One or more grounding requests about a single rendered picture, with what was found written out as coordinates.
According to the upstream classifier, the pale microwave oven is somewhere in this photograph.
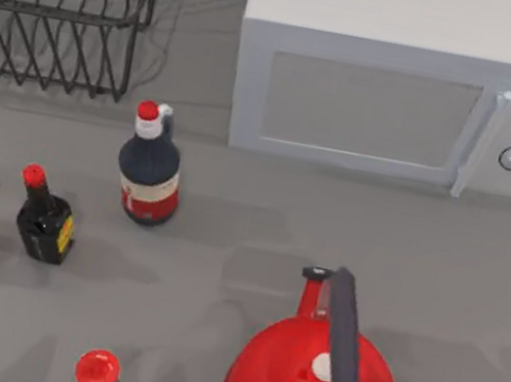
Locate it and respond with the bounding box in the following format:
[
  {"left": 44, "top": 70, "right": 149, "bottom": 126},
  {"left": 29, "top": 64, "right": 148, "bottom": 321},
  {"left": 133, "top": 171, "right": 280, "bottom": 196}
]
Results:
[{"left": 218, "top": 0, "right": 511, "bottom": 208}]

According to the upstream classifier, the dark bottle with yellow label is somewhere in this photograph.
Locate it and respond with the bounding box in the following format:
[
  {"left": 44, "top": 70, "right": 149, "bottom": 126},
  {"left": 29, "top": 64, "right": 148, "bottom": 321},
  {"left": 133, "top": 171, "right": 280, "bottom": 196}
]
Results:
[{"left": 7, "top": 161, "right": 87, "bottom": 267}]

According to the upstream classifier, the dark bottle with red cap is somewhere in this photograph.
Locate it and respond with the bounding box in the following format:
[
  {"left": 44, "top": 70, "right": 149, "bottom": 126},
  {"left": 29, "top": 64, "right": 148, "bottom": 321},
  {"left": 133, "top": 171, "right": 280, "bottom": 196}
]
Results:
[{"left": 71, "top": 344, "right": 140, "bottom": 382}]

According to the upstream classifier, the large dark bottle with handle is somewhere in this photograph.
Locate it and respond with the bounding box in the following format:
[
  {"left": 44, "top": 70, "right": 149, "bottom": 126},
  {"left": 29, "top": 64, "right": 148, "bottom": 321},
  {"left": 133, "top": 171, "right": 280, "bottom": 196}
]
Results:
[{"left": 107, "top": 96, "right": 196, "bottom": 231}]

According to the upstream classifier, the red kettle with grey handle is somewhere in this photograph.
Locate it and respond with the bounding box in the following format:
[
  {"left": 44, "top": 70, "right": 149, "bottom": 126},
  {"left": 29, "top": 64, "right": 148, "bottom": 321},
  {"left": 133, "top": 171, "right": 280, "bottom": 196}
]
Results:
[{"left": 223, "top": 249, "right": 423, "bottom": 382}]

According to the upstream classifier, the microwave door handle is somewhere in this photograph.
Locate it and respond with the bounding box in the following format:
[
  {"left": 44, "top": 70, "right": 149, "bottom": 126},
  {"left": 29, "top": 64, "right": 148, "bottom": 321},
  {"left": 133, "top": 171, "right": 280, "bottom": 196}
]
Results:
[{"left": 449, "top": 83, "right": 511, "bottom": 206}]

